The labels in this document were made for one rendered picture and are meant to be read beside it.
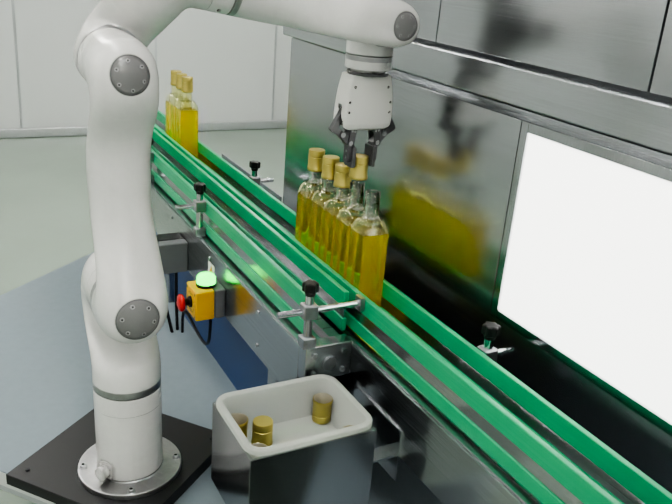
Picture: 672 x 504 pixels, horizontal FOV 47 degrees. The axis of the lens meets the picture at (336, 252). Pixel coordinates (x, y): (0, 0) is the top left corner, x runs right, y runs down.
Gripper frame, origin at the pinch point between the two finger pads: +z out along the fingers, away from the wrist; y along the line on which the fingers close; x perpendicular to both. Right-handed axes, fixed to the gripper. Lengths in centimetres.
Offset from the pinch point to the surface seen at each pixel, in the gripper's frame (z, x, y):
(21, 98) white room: 102, -584, 5
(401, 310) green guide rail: 25.9, 14.6, -3.5
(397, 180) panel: 7.0, -4.8, -11.9
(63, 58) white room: 68, -584, -31
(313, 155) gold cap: 4.2, -16.3, 1.6
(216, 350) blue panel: 59, -38, 14
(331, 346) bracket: 31.5, 13.8, 10.1
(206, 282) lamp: 35.4, -28.0, 20.1
